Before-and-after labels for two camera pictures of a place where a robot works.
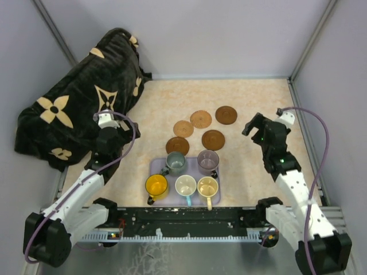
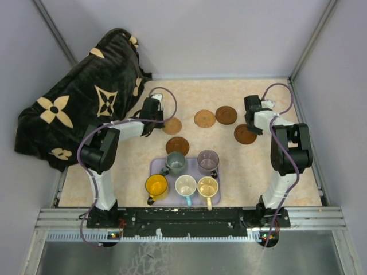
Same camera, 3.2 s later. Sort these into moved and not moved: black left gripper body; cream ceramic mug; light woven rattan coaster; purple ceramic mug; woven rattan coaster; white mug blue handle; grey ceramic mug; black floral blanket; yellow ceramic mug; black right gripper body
Moved: light woven rattan coaster; black left gripper body; black right gripper body; woven rattan coaster
Not moved: black floral blanket; yellow ceramic mug; cream ceramic mug; purple ceramic mug; white mug blue handle; grey ceramic mug
